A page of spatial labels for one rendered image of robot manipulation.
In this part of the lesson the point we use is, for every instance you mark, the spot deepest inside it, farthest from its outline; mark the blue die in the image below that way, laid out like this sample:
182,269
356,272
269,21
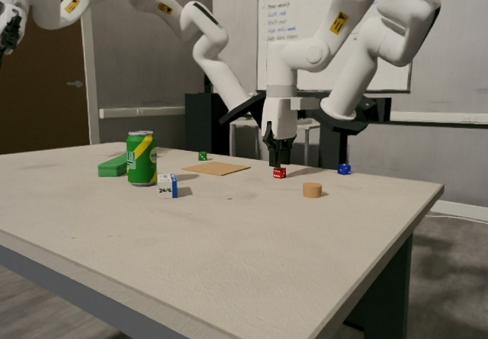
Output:
344,169

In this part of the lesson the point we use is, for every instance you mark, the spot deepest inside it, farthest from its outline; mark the green rectangular box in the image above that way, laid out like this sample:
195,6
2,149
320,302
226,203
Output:
114,167

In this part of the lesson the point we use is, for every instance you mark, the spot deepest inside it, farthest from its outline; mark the tan short cylinder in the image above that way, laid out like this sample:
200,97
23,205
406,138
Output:
312,190

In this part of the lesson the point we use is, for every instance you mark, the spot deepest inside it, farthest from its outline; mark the green soda can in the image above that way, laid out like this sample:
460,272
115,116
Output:
141,158

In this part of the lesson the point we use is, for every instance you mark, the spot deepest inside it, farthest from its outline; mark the tan flat mat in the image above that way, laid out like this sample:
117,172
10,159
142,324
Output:
216,168

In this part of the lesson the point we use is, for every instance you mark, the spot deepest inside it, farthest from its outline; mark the red die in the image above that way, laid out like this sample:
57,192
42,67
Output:
279,172

